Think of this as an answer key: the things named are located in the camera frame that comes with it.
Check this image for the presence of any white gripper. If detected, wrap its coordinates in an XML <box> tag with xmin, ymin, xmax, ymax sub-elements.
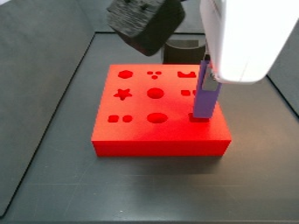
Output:
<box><xmin>201</xmin><ymin>0</ymin><xmax>299</xmax><ymax>91</ymax></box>

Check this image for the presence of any purple rectangular peg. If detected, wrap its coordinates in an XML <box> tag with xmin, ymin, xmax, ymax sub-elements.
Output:
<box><xmin>193</xmin><ymin>60</ymin><xmax>222</xmax><ymax>118</ymax></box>

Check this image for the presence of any black curved holder stand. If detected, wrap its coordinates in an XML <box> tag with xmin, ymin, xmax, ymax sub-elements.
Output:
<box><xmin>163</xmin><ymin>39</ymin><xmax>206</xmax><ymax>65</ymax></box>

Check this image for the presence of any red shape-sorter block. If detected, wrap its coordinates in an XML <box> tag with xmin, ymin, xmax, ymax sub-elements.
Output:
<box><xmin>91</xmin><ymin>64</ymin><xmax>232</xmax><ymax>157</ymax></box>

